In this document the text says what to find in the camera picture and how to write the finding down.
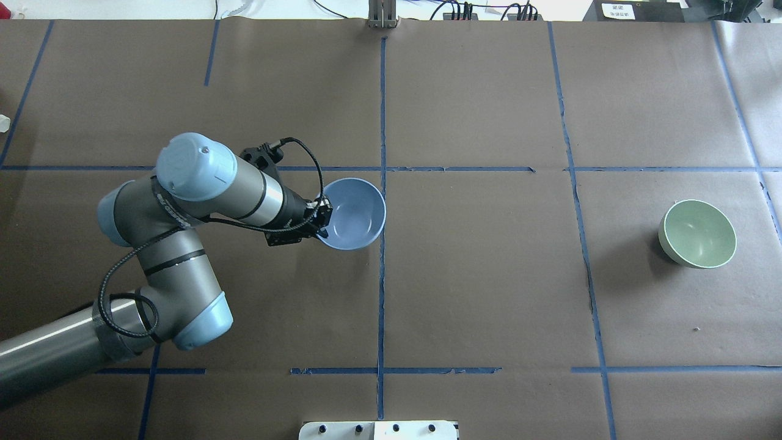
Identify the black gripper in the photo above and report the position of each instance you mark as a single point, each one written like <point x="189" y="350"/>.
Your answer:
<point x="297" y="209"/>

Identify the blue bowl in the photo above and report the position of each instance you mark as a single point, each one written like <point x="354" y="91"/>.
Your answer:
<point x="359" y="214"/>

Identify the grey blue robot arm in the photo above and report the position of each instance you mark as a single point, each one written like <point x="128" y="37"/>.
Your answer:
<point x="164" y="288"/>

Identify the green bowl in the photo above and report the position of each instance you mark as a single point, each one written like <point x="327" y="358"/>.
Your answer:
<point x="696" y="234"/>

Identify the black power strip left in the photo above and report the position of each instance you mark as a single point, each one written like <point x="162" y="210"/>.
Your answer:
<point x="456" y="11"/>

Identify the black power strip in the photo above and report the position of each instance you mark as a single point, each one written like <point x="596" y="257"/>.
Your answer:
<point x="456" y="11"/>
<point x="521" y="12"/>

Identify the black power strip right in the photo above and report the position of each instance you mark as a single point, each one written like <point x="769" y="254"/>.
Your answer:
<point x="521" y="12"/>

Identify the small white cap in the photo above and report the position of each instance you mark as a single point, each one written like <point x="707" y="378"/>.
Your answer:
<point x="5" y="123"/>

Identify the black box with label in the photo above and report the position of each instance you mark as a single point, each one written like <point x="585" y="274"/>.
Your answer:
<point x="637" y="11"/>

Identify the white pedestal base plate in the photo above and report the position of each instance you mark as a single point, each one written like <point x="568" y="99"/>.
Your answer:
<point x="380" y="429"/>

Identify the aluminium frame post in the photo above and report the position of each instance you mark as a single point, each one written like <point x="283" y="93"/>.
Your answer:
<point x="382" y="14"/>

